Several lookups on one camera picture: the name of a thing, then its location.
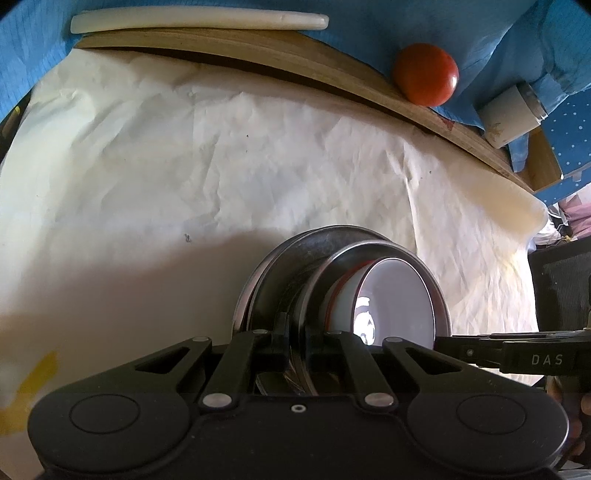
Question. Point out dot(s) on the white thermos bottle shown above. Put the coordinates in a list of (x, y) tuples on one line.
[(505, 117)]

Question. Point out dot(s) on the crumpled bedding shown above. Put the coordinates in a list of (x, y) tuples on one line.
[(577, 212)]

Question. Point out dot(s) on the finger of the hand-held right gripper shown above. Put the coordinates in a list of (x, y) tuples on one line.
[(531, 359)]

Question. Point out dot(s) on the white stick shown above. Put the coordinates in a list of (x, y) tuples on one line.
[(198, 21)]

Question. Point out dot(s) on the wooden board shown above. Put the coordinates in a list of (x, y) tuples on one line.
[(323, 69)]

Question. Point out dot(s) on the red tomato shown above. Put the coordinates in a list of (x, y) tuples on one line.
[(425, 74)]

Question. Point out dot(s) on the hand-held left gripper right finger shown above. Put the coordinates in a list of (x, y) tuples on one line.
[(318, 353)]

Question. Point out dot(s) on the plain blue cloth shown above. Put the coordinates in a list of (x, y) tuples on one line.
[(485, 27)]

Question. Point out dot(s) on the person's right hand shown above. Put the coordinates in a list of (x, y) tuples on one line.
[(579, 415)]

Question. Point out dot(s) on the steel bowl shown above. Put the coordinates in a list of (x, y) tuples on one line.
[(436, 295)]

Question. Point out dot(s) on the black chair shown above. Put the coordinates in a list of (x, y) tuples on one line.
[(561, 286)]

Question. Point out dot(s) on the blue white-dotted cloth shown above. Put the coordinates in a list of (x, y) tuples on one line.
[(572, 138)]

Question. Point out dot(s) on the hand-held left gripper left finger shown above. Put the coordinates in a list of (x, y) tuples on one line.
[(280, 346)]

